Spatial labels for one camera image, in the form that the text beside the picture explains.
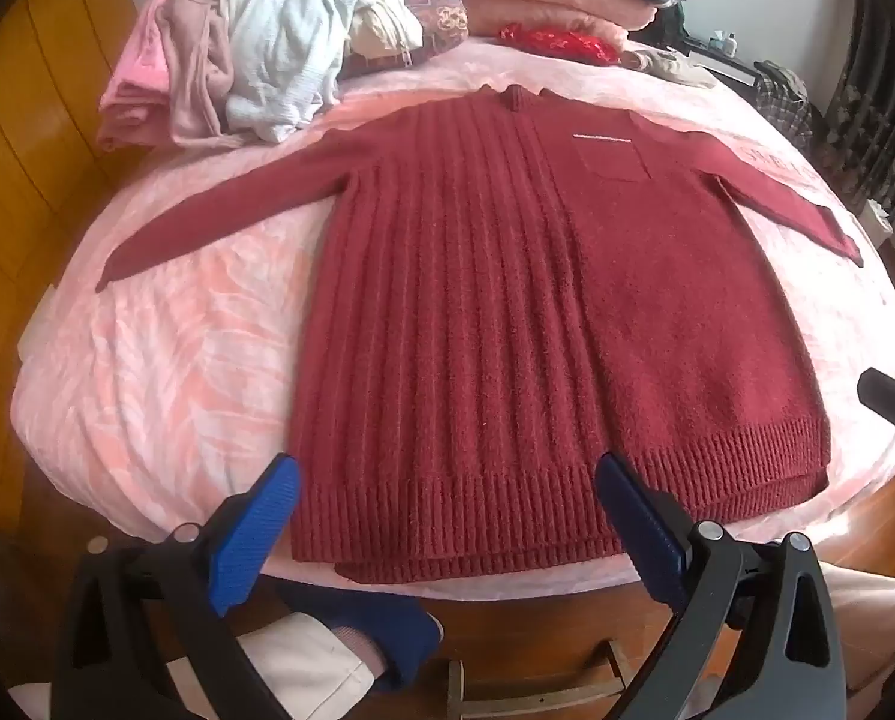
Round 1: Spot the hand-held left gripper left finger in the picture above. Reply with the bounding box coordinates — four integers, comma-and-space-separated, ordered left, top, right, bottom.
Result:
58, 454, 302, 720

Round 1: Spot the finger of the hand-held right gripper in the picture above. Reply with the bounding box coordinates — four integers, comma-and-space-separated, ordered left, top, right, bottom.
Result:
857, 367, 895, 458

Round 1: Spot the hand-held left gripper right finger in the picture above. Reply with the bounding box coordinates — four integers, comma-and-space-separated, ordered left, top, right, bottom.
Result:
596, 452, 848, 720

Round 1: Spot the dark red knit sweater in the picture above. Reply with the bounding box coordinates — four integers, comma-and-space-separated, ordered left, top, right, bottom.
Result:
95, 84, 866, 586

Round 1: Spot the person's left leg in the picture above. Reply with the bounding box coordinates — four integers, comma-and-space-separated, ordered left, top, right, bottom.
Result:
8, 611, 377, 720

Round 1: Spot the person's leg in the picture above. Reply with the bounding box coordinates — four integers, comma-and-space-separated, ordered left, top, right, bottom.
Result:
822, 562, 895, 691
8, 611, 377, 720

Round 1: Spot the blue slipper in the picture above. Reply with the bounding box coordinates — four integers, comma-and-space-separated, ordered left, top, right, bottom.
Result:
275, 581, 445, 691

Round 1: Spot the wooden stool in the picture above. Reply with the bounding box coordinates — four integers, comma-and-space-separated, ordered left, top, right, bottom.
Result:
443, 641, 632, 710

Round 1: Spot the pink patterned bed blanket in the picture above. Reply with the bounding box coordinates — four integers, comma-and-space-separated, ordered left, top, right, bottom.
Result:
8, 37, 895, 601

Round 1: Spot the person's right leg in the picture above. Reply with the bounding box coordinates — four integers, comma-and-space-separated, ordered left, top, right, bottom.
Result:
822, 562, 895, 691

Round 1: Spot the dark floral curtain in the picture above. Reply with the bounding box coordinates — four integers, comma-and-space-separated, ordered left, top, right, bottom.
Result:
822, 0, 895, 226

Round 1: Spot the grey plaid garment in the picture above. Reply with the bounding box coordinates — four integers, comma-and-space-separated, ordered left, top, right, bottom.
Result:
755, 60, 812, 158

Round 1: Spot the white side table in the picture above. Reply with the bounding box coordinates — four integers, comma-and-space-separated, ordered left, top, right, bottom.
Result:
687, 30, 759, 85

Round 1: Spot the beige cloth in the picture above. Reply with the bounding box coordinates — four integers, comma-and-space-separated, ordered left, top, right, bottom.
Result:
623, 45, 719, 89

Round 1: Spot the pink garment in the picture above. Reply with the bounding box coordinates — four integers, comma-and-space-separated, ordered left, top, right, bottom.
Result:
97, 0, 186, 151

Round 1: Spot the mauve garment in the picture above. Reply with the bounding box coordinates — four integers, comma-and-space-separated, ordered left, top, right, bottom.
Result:
155, 0, 246, 147

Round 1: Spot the bright red cloth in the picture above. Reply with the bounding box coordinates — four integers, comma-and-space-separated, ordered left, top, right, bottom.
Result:
498, 24, 623, 65

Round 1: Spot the white crinkled garment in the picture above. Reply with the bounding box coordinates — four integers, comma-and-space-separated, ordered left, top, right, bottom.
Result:
223, 0, 374, 143

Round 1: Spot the cream garment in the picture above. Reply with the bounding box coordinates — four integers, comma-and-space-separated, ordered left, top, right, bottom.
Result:
346, 0, 426, 61

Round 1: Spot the paisley patterned cloth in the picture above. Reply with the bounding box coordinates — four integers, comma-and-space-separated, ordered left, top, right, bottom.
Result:
343, 0, 470, 80

